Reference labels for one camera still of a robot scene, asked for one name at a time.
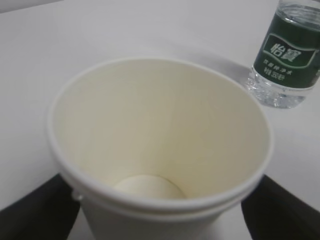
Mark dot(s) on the white paper cup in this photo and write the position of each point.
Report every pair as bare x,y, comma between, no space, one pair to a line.
157,149

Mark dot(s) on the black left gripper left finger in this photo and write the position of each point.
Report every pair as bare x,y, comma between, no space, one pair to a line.
47,213

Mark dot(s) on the clear water bottle green label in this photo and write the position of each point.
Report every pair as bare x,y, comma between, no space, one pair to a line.
287,65

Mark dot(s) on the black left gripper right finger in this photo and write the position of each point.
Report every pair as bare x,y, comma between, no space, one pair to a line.
272,213

